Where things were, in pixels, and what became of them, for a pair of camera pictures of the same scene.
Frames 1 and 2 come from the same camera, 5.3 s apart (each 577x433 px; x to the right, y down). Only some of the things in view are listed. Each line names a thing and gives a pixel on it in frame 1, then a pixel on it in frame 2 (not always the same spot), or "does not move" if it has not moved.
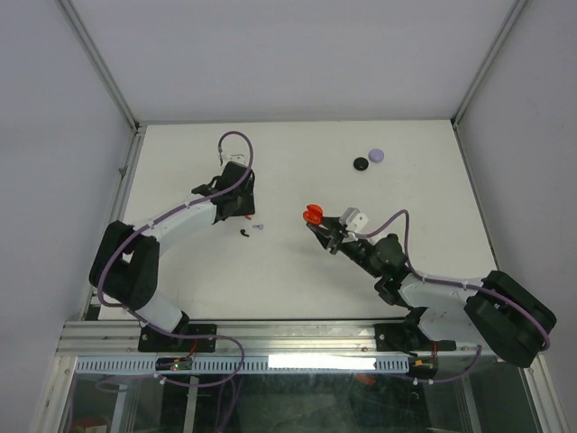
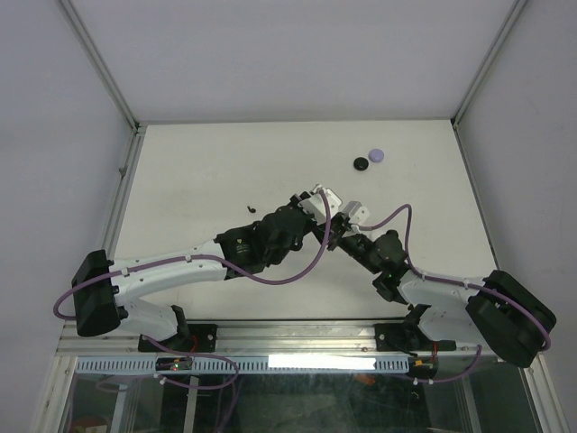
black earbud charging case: (361, 163) does not move
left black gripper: (248, 207) → (312, 225)
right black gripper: (335, 234) does not move
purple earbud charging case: (376, 155) does not move
